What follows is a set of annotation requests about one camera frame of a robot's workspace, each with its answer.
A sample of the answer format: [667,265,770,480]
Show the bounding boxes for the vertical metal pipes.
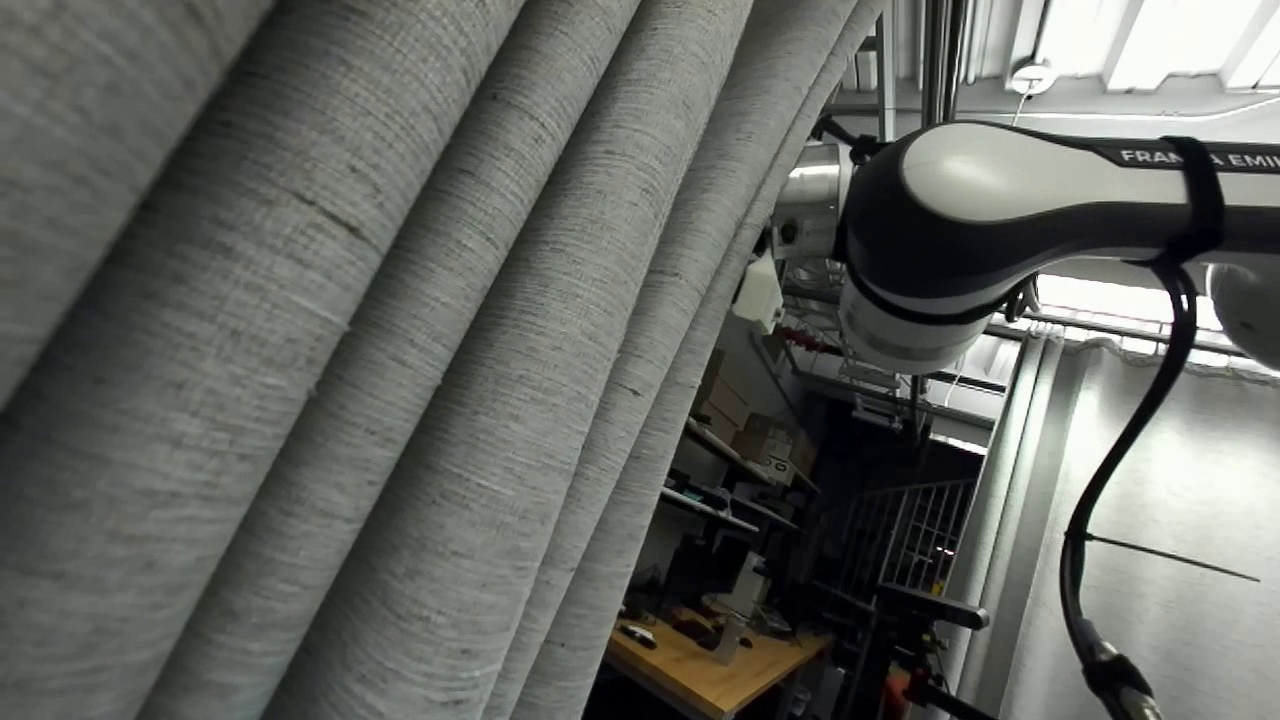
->
[920,0,973,128]

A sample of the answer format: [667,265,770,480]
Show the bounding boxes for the grey pleated fabric curtain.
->
[0,0,889,720]

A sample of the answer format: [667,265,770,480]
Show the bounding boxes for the metal shelf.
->
[655,415,823,541]

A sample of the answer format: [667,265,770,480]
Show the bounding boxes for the black stand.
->
[828,582,993,720]

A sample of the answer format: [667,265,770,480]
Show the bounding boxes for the wooden table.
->
[602,612,833,720]

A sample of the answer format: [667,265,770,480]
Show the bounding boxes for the metal railing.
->
[800,478,978,603]

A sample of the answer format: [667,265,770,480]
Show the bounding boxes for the stack of cardboard boxes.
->
[694,348,817,489]

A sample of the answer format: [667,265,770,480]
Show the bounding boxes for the skylight window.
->
[1008,0,1280,93]

